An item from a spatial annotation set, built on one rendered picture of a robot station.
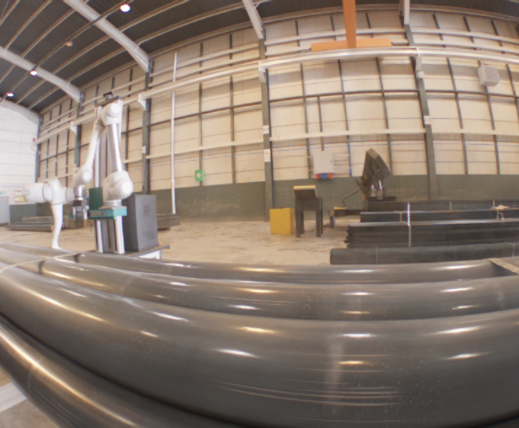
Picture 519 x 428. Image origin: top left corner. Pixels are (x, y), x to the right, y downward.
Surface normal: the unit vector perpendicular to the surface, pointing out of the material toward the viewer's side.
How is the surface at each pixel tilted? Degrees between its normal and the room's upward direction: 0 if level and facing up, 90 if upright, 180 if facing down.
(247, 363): 49
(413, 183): 90
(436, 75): 90
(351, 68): 90
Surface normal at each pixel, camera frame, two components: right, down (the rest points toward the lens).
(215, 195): -0.32, 0.05
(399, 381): -0.27, -0.51
